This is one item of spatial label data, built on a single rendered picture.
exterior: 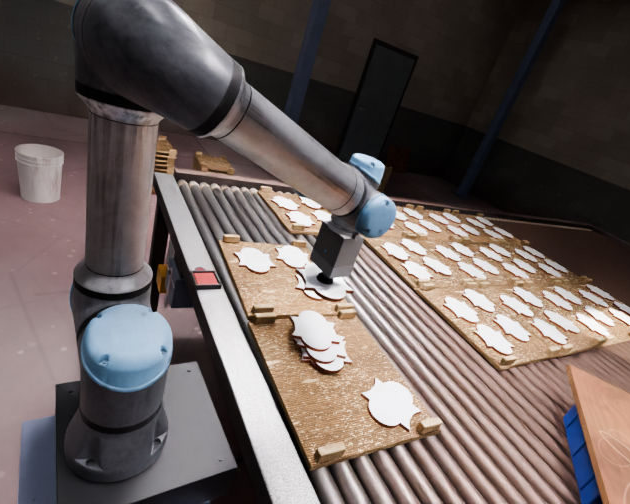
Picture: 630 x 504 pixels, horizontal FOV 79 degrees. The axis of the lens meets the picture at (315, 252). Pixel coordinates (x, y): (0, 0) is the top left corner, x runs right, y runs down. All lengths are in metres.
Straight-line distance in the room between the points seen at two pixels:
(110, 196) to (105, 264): 0.11
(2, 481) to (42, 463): 1.04
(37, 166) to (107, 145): 2.91
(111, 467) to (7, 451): 1.27
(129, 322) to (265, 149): 0.32
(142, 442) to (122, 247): 0.30
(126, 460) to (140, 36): 0.57
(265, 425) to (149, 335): 0.36
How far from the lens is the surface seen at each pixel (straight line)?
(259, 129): 0.48
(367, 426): 0.92
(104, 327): 0.61
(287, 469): 0.82
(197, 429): 0.79
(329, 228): 0.86
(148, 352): 0.59
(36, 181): 3.55
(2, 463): 1.94
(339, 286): 0.92
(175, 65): 0.44
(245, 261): 1.27
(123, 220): 0.62
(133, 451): 0.70
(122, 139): 0.58
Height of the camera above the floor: 1.58
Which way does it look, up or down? 26 degrees down
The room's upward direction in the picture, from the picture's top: 19 degrees clockwise
